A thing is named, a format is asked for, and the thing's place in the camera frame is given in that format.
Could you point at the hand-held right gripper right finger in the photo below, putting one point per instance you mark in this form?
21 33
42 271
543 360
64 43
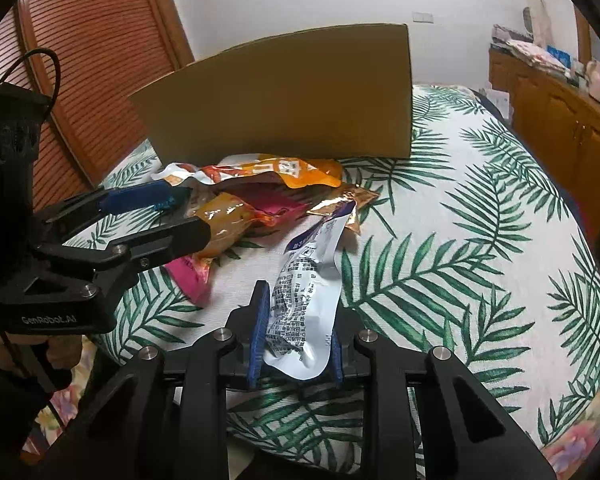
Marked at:
336 366

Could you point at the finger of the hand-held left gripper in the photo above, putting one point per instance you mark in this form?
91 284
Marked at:
130 197
170 240

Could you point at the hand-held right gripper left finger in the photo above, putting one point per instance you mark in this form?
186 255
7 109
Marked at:
259 332

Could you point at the blue snack packet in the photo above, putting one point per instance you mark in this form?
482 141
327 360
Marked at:
173 203

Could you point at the white silver snack packet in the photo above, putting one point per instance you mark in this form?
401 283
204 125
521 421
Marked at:
300 310

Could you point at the yellow brown snack packet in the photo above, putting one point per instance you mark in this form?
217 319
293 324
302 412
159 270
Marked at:
225 220

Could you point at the pink snack packet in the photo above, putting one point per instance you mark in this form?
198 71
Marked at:
280 207

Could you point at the orange and white snack packet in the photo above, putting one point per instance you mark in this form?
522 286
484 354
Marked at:
285 170

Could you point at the golden brown snack packet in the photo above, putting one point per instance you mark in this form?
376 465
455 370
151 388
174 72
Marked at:
352 197

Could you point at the brown cardboard box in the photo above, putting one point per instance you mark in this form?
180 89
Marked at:
280 100

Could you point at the person's left hand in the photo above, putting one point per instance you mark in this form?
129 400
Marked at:
60 355

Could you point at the wide brown louvered wardrobe door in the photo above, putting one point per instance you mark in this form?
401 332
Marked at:
55 160

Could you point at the narrow brown louvered wardrobe door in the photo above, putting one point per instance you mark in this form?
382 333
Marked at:
105 35

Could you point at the floral bed sheet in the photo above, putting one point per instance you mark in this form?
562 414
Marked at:
575 445

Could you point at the white paper card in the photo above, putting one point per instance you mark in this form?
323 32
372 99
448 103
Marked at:
497 102

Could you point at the wooden side cabinet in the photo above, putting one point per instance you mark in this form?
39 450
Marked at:
555 125

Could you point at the folded floral cloth stack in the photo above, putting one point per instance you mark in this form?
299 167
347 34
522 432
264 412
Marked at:
530 52

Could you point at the purple cloth bundle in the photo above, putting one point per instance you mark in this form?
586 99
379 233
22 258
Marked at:
507 33

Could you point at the blue box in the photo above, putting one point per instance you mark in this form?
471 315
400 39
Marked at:
560 55

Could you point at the small white fan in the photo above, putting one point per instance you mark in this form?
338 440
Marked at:
528 20

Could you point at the beige patterned curtain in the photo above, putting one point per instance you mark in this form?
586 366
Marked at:
537 0

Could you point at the white light switch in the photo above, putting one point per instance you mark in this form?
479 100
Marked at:
423 17

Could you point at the wooden window frame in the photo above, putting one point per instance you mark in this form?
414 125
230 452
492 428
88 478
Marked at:
582 32

